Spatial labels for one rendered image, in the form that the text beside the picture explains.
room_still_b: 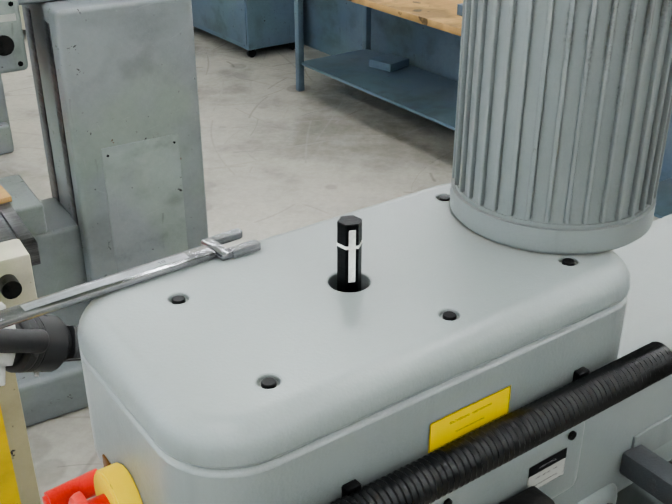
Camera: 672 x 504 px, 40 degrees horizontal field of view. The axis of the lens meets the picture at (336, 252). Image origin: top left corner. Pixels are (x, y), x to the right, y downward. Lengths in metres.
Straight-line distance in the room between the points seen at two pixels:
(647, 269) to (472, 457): 0.47
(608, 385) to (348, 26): 7.30
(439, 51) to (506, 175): 6.32
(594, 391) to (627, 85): 0.27
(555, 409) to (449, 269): 0.15
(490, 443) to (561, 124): 0.28
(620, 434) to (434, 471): 0.34
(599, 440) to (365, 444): 0.36
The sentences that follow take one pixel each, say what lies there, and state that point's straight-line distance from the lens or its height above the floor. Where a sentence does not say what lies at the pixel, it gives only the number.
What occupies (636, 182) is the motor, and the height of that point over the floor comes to 1.96.
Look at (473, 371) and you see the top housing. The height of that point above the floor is 1.85.
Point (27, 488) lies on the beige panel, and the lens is 3.04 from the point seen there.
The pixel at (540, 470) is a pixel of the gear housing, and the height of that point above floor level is 1.69.
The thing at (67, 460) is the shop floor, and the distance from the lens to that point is 3.65.
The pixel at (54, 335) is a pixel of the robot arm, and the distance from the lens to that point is 1.44.
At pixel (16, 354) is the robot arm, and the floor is 1.54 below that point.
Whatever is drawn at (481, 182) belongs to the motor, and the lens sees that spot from 0.87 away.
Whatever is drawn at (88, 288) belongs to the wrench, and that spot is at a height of 1.90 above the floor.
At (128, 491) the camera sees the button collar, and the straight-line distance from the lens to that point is 0.77.
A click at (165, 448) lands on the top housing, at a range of 0.67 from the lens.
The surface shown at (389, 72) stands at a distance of 7.07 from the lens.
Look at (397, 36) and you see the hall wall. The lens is 7.54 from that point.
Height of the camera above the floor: 2.29
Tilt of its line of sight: 28 degrees down
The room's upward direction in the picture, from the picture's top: straight up
